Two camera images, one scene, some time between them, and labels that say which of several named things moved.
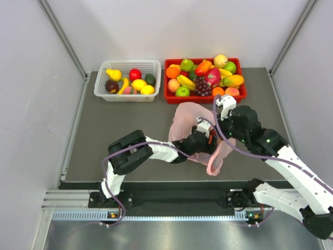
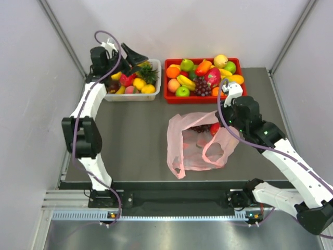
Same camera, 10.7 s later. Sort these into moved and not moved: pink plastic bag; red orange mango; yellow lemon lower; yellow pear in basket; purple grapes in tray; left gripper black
Moved: pink plastic bag; left gripper black
Not moved: red orange mango; yellow pear in basket; purple grapes in tray; yellow lemon lower
